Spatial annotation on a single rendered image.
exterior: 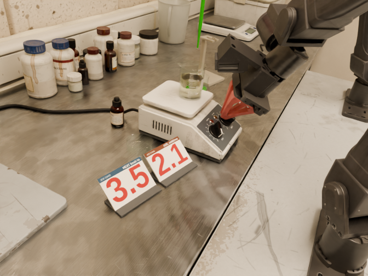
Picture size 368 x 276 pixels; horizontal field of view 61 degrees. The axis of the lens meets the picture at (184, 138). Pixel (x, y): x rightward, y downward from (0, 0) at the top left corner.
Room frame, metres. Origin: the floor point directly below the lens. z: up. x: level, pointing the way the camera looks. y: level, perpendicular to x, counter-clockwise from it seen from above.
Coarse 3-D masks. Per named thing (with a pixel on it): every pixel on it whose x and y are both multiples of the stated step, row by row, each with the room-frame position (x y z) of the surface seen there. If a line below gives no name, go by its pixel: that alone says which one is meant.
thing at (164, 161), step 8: (176, 144) 0.50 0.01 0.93; (160, 152) 0.46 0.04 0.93; (168, 152) 0.47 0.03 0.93; (176, 152) 0.48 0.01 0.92; (184, 152) 0.49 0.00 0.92; (152, 160) 0.44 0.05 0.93; (160, 160) 0.45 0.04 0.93; (168, 160) 0.46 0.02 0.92; (176, 160) 0.47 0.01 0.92; (184, 160) 0.48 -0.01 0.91; (160, 168) 0.44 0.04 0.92; (168, 168) 0.45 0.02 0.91; (160, 176) 0.43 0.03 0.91
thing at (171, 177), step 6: (144, 156) 0.44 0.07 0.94; (150, 162) 0.44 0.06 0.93; (186, 162) 0.48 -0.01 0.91; (192, 162) 0.48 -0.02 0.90; (180, 168) 0.46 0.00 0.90; (186, 168) 0.46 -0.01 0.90; (192, 168) 0.47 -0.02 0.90; (150, 174) 0.43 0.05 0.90; (156, 174) 0.42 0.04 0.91; (168, 174) 0.44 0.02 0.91; (174, 174) 0.44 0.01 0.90; (180, 174) 0.44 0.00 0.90; (156, 180) 0.42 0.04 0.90; (162, 180) 0.42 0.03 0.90; (168, 180) 0.42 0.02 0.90; (174, 180) 0.43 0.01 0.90
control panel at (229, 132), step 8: (216, 112) 0.60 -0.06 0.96; (208, 120) 0.56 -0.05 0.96; (216, 120) 0.57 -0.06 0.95; (200, 128) 0.52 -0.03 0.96; (208, 128) 0.53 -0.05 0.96; (224, 128) 0.56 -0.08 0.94; (232, 128) 0.58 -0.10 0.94; (208, 136) 0.51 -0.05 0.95; (224, 136) 0.54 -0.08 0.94; (232, 136) 0.55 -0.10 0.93; (216, 144) 0.51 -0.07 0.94; (224, 144) 0.52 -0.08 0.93
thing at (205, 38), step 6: (204, 36) 0.93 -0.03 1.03; (210, 36) 0.94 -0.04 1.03; (204, 42) 0.92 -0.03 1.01; (204, 48) 0.93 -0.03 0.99; (204, 54) 0.93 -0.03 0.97; (204, 60) 0.93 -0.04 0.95; (210, 72) 0.95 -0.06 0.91; (210, 78) 0.90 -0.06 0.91; (216, 78) 0.91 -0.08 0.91; (222, 78) 0.91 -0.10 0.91; (210, 84) 0.86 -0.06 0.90
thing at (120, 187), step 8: (128, 168) 0.41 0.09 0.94; (136, 168) 0.41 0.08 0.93; (144, 168) 0.42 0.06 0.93; (112, 176) 0.38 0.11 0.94; (120, 176) 0.39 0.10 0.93; (128, 176) 0.39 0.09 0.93; (136, 176) 0.40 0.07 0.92; (144, 176) 0.41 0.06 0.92; (104, 184) 0.36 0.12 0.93; (112, 184) 0.37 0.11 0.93; (120, 184) 0.38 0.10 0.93; (128, 184) 0.38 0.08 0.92; (136, 184) 0.39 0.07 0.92; (144, 184) 0.40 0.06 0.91; (112, 192) 0.36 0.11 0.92; (120, 192) 0.37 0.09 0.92; (128, 192) 0.37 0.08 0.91; (136, 192) 0.38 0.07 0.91; (112, 200) 0.35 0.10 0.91; (120, 200) 0.36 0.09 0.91
